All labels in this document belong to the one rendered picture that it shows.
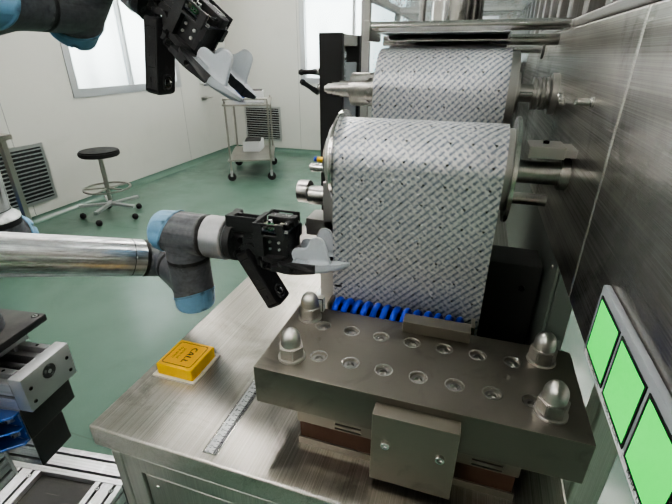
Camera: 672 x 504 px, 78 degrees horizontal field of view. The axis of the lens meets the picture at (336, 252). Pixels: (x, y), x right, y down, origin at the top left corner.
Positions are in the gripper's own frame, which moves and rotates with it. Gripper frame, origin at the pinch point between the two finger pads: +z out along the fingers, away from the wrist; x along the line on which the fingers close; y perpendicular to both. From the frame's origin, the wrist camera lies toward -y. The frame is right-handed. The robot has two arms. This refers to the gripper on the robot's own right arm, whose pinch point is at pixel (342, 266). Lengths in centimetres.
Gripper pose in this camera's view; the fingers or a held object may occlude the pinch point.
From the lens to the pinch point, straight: 67.6
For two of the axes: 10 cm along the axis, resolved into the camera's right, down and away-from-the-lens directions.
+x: 3.1, -4.1, 8.6
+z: 9.5, 1.3, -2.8
